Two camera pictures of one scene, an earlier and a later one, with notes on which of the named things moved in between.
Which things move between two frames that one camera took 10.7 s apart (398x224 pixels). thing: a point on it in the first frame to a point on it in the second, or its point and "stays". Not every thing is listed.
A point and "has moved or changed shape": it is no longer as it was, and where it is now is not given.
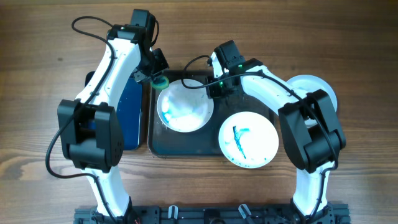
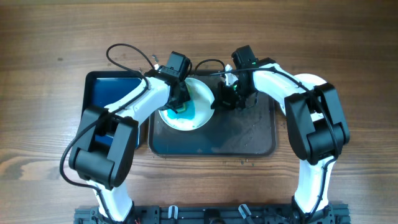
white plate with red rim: (309, 83) stays
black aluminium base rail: (214, 214) stays
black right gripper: (214, 88) to (225, 99)
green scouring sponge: (160, 83) has moved or changed shape
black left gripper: (163, 65) to (185, 98)
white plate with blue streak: (249, 139) to (198, 114)
